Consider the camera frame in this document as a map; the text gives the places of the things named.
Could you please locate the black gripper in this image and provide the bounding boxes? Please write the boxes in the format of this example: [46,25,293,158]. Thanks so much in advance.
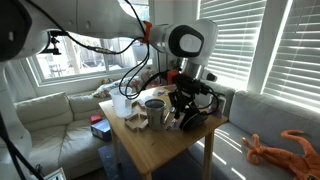
[168,73,205,118]

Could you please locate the silver metal cup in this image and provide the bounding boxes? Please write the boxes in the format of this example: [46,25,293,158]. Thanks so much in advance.
[144,98,171,132]

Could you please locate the metal spoon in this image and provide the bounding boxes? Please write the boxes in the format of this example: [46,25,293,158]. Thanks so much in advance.
[164,105,176,125]

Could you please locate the wooden block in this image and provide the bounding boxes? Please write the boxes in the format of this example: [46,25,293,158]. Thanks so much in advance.
[124,120,140,133]
[137,118,150,132]
[125,112,140,122]

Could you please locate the wooden table leg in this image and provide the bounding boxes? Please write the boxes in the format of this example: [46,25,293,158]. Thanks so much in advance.
[141,170,154,180]
[202,130,216,180]

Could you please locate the clear plastic pitcher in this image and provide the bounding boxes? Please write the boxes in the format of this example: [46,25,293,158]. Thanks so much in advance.
[109,87,134,119]

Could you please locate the dark blue rug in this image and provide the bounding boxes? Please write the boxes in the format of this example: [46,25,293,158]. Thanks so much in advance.
[97,141,214,180]

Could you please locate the colourful floral blanket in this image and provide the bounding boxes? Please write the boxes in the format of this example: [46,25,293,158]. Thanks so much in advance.
[92,76,143,100]

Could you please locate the white window blind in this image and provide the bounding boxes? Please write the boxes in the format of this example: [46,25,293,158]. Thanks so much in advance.
[263,0,320,113]
[199,0,268,92]

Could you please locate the blue box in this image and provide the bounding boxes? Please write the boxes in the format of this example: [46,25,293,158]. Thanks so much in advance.
[90,119,113,143]

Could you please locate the grey fabric sofa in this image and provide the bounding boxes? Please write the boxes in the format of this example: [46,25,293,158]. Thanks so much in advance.
[186,82,320,180]

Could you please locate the red box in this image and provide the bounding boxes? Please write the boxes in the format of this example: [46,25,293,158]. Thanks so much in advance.
[89,114,104,125]

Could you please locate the white framed glass window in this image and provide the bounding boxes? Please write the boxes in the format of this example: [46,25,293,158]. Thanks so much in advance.
[26,31,154,86]

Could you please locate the orange octopus plush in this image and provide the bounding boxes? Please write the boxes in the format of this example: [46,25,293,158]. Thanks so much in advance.
[241,129,320,180]

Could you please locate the white leather sofa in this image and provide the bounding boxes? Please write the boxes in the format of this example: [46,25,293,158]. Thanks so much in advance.
[6,90,116,180]

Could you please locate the white framed board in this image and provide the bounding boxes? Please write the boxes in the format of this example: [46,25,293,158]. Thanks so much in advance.
[42,167,67,180]

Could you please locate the orange cable strap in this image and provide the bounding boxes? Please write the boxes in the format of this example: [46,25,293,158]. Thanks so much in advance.
[142,20,154,44]
[166,69,180,85]

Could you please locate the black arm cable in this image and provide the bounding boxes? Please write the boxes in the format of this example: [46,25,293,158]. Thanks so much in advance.
[24,0,221,116]

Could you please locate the black camera on stand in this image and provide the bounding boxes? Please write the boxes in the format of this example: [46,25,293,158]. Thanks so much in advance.
[40,29,69,56]

